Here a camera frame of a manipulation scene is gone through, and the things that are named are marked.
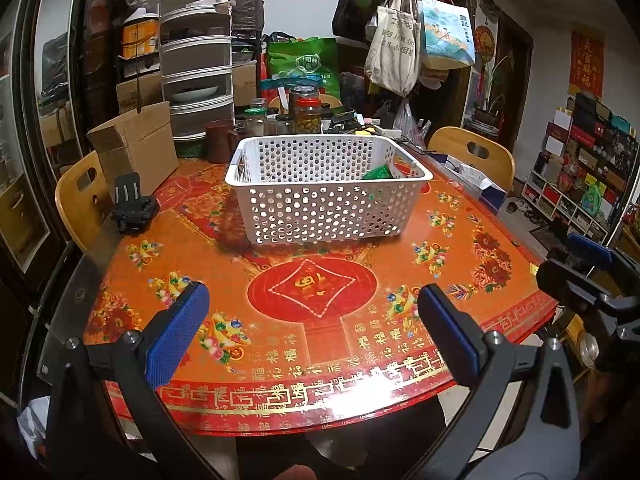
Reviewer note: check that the white perforated plastic basket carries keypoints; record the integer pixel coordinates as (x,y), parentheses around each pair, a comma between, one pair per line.
(320,210)

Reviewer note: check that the shelf of boxes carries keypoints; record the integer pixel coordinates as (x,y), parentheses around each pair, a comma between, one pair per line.
(585,160)

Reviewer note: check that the red wall poster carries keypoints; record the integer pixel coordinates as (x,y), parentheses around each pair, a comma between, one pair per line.
(587,62)

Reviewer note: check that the black bag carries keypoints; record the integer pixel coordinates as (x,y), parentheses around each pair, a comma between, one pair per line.
(247,5)

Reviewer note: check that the round red wall ornament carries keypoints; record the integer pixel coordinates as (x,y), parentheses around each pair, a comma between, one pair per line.
(484,40)

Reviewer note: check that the white tiered dish rack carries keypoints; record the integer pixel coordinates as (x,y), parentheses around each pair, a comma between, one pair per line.
(197,60)

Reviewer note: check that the brown mug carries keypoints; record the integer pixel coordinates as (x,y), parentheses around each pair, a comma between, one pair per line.
(219,142)

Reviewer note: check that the green detergent bottle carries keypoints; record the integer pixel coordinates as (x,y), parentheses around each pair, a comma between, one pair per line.
(592,197)

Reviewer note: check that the white and blue paper box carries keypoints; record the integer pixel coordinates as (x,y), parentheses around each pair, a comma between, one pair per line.
(475,185)

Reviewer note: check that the beige canvas tote bag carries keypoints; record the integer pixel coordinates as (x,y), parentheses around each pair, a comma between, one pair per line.
(392,50)

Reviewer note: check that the dark glass door cabinet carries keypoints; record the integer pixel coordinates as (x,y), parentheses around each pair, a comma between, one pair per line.
(50,110)

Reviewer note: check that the large glass jar of olives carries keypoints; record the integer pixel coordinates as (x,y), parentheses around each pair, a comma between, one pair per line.
(306,110)

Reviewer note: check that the small glass jar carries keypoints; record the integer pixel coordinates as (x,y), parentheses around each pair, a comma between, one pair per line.
(285,124)
(258,122)

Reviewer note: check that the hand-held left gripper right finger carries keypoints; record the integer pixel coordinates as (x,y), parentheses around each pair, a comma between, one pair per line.
(450,325)

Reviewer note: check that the black phone stand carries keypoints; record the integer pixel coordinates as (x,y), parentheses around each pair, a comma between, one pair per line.
(132,210)

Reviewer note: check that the printed picture tote bag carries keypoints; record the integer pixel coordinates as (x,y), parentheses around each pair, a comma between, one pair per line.
(447,35)

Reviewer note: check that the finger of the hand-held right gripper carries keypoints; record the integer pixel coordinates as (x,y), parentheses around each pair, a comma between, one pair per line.
(565,285)
(590,251)

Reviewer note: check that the clear plastic bag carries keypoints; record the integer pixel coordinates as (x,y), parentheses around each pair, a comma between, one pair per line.
(407,122)

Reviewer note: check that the closed cardboard box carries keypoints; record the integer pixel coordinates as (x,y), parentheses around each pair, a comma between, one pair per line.
(245,85)

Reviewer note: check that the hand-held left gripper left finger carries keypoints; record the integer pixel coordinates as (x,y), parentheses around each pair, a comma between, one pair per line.
(175,335)

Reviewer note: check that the green packet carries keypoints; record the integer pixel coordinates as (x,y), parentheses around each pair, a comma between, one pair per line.
(377,173)

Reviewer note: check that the open cardboard box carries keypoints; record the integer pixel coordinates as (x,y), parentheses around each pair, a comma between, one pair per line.
(140,150)

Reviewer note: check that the wooden chair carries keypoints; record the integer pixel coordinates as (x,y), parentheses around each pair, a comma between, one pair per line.
(75,195)
(450,142)

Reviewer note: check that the green shopping bag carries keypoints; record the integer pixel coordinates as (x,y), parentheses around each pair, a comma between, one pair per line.
(305,60)

